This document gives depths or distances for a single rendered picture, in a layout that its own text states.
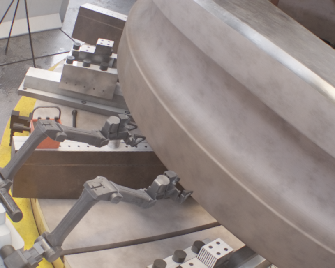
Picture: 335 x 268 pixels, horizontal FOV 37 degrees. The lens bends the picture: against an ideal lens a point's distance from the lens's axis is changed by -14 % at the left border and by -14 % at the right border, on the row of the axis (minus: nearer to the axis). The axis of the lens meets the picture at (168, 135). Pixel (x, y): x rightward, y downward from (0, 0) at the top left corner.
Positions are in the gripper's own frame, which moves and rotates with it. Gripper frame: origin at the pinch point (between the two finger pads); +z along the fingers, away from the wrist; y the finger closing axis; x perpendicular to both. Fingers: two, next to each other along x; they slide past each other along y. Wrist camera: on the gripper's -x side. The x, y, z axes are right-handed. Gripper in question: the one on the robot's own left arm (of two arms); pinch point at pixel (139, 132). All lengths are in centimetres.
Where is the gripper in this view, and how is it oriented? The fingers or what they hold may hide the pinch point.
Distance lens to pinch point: 287.4
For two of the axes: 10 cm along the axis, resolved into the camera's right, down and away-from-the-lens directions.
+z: 8.5, -0.6, 5.2
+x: -2.6, 8.1, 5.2
